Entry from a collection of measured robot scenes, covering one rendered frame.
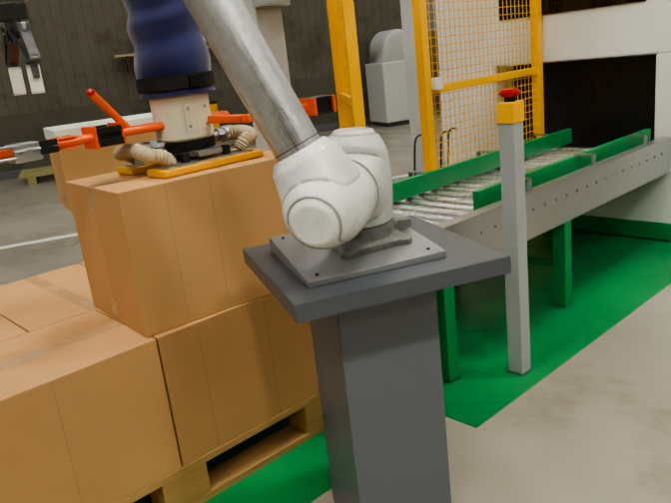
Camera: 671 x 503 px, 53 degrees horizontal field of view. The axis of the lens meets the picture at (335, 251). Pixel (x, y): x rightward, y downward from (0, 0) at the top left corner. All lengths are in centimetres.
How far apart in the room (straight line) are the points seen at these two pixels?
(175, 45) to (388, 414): 113
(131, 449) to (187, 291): 44
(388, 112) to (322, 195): 964
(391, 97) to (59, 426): 954
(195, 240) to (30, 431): 62
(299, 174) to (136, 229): 63
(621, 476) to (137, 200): 152
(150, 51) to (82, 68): 880
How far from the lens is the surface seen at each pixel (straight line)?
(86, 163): 344
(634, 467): 217
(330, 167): 131
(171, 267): 186
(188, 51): 197
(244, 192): 194
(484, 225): 256
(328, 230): 128
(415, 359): 163
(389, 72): 1089
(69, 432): 184
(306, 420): 228
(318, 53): 1132
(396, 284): 140
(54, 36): 1078
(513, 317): 253
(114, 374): 183
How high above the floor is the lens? 122
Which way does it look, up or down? 16 degrees down
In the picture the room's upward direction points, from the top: 7 degrees counter-clockwise
